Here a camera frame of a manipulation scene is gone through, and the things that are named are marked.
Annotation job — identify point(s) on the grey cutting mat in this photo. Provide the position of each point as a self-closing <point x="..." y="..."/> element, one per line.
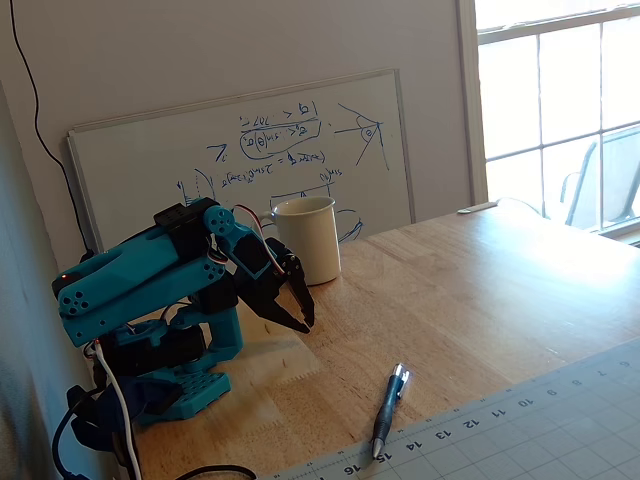
<point x="525" y="440"/>

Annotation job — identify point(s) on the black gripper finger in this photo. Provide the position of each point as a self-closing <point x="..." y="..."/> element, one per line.
<point x="300" y="290"/>
<point x="287" y="316"/>

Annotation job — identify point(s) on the grey patio chair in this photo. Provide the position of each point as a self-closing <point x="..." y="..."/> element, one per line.
<point x="582" y="200"/>

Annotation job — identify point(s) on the black silver pen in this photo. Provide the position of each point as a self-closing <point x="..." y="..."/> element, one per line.
<point x="387" y="410"/>

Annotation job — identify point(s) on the blue clamp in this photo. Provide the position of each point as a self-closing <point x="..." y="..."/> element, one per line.
<point x="150" y="395"/>

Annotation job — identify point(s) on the white window frame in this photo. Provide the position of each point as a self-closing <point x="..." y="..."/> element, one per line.
<point x="467" y="100"/>

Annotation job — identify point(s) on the whiteboard with blue writing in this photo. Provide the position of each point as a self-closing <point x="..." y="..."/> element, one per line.
<point x="150" y="165"/>

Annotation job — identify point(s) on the white ceramic mug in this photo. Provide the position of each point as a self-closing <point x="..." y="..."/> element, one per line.
<point x="310" y="240"/>

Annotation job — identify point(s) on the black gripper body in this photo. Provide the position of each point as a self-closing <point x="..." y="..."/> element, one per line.
<point x="274" y="290"/>

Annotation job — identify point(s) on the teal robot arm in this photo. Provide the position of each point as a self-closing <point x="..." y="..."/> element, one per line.
<point x="140" y="265"/>

